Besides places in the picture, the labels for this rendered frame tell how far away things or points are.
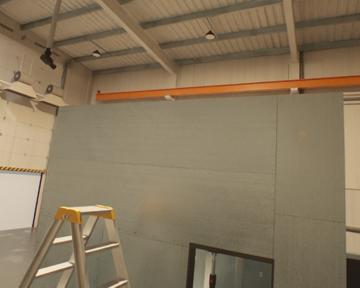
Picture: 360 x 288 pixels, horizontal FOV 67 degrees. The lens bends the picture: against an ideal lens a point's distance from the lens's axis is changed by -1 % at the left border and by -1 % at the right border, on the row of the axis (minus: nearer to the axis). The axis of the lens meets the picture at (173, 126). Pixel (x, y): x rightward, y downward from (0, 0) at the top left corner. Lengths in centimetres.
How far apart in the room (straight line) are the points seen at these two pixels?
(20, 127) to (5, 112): 83
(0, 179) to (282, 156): 1142
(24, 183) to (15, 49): 543
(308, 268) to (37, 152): 1194
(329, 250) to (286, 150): 63
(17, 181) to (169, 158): 1099
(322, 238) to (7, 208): 1191
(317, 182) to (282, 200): 24
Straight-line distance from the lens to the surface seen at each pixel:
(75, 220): 179
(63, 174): 291
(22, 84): 1174
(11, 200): 1286
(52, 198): 300
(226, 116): 209
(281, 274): 201
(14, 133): 1237
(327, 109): 202
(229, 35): 1059
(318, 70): 1125
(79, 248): 180
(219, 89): 1109
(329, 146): 197
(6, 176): 1257
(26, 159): 1270
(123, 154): 244
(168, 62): 1215
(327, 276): 200
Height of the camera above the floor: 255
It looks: 11 degrees up
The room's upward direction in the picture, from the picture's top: 6 degrees clockwise
